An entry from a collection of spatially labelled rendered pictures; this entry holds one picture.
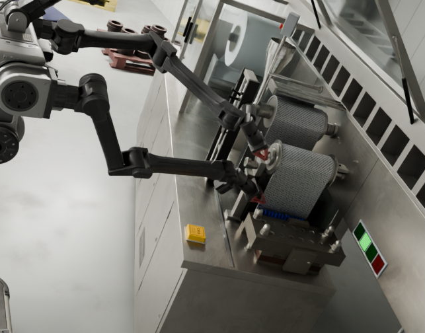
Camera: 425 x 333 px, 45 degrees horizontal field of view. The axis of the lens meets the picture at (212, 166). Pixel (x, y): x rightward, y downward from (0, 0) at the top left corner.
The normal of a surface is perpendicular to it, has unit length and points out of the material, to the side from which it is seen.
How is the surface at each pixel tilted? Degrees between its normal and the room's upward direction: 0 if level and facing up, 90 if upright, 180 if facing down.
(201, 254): 0
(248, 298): 90
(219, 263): 0
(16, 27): 90
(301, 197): 90
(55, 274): 0
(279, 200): 90
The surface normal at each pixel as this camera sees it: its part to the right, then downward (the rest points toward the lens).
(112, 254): 0.35, -0.81
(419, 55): -0.86, -0.07
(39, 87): 0.37, 0.58
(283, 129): 0.11, 0.55
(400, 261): -0.93, -0.24
